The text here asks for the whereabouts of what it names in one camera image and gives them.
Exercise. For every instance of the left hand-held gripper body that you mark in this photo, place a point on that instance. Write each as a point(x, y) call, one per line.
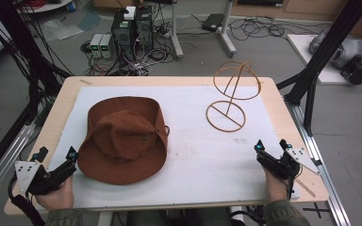
point(28, 175)

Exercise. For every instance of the grey power supply unit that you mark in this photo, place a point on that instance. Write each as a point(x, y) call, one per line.
point(95, 45)
point(106, 46)

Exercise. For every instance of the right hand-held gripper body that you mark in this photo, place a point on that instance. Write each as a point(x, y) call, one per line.
point(279, 168)

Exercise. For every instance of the black device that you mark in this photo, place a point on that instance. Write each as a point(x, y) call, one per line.
point(356, 72)

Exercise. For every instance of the black flat box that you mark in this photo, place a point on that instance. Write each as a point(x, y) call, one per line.
point(213, 22)

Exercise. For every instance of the black computer tower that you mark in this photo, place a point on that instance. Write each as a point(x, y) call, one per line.
point(132, 31)

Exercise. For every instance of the white stand legs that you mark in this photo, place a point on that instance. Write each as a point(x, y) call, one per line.
point(224, 34)

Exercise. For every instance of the black tape cross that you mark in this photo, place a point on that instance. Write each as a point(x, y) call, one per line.
point(316, 210)

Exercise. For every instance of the aluminium rail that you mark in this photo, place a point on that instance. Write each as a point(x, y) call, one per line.
point(323, 175)
point(3, 163)

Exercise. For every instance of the white foam mat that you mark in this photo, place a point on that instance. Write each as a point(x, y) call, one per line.
point(201, 163)

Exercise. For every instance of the brown felt hat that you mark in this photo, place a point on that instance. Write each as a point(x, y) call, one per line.
point(122, 141)

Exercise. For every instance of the white floor board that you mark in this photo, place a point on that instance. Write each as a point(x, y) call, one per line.
point(308, 53)

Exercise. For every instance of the person's right hand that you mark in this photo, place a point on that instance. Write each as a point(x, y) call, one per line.
point(276, 188)

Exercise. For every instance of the person's left hand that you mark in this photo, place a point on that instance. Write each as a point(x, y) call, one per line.
point(56, 197)

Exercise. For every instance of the black metal frame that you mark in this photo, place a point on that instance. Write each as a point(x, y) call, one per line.
point(22, 56)
point(323, 53)

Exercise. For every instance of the white box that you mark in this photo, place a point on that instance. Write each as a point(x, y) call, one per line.
point(130, 12)

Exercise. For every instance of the strip of tan tape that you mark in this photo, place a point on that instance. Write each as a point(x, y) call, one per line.
point(85, 82)

